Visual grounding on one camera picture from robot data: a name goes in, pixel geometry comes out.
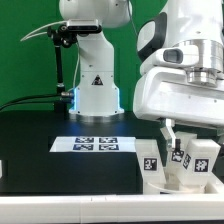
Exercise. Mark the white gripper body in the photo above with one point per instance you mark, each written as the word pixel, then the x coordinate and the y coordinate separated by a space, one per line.
pixel 164 91

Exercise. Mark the white block at left edge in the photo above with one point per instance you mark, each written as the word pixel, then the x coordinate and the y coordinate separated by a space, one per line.
pixel 1 169

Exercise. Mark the white L-shaped fence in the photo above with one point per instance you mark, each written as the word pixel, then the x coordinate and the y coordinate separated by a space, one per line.
pixel 115 208

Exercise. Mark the black camera stand pole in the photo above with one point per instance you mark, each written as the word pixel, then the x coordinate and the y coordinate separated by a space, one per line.
pixel 61 37

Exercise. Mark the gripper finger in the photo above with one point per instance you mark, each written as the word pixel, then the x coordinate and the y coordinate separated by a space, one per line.
pixel 172 142

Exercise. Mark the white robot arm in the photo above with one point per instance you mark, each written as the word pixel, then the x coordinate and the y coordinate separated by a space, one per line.
pixel 179 23

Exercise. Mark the white fiducial marker sheet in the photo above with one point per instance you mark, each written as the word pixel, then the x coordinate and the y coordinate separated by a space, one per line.
pixel 93 144

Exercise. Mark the white round stool seat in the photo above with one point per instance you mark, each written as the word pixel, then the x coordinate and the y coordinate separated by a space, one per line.
pixel 166 182

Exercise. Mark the black camera on stand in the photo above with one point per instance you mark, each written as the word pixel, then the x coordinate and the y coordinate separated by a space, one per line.
pixel 84 26

